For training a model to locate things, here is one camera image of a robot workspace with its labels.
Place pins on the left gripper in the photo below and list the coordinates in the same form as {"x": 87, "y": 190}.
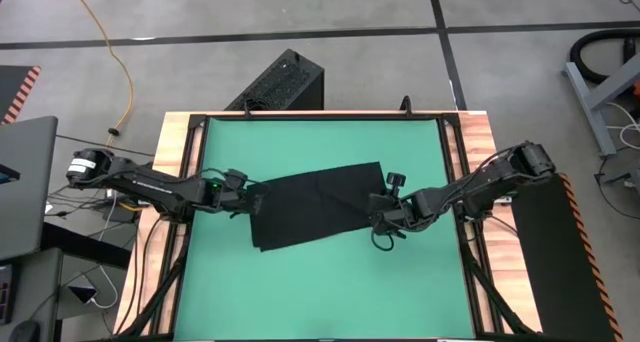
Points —
{"x": 234, "y": 194}

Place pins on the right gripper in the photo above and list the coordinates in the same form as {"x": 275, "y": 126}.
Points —
{"x": 402, "y": 209}

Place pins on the black towel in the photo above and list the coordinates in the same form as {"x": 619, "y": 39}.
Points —
{"x": 315, "y": 207}

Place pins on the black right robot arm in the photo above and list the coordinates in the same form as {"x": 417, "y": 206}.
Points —
{"x": 490, "y": 179}

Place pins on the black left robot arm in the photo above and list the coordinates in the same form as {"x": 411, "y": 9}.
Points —
{"x": 145, "y": 182}

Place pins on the green table mat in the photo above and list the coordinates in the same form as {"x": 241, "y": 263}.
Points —
{"x": 325, "y": 292}

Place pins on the black table clamp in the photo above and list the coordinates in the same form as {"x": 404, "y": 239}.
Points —
{"x": 406, "y": 106}

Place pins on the black computer tower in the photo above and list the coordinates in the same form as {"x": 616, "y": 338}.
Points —
{"x": 285, "y": 82}

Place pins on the large black orange-edged mat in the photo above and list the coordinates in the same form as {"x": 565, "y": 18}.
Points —
{"x": 560, "y": 262}

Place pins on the black smartphone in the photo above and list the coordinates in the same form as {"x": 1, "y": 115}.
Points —
{"x": 82, "y": 294}

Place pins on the grey laptop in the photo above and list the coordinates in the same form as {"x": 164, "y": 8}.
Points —
{"x": 27, "y": 182}

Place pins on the grey side desk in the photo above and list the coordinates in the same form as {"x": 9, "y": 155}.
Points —
{"x": 37, "y": 282}

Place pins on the grey metal stand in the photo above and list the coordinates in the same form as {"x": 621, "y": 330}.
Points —
{"x": 592, "y": 112}

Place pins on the grey round floor base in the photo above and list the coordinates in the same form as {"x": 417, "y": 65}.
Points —
{"x": 620, "y": 192}

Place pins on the small black orange-edged mat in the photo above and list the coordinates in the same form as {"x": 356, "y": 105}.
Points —
{"x": 12, "y": 89}

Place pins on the black computer mouse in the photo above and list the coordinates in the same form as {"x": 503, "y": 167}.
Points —
{"x": 25, "y": 332}

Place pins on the dark keyboard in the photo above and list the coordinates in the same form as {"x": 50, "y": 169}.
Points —
{"x": 5, "y": 297}

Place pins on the black metal table frame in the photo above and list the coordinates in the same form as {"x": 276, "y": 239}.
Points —
{"x": 325, "y": 116}

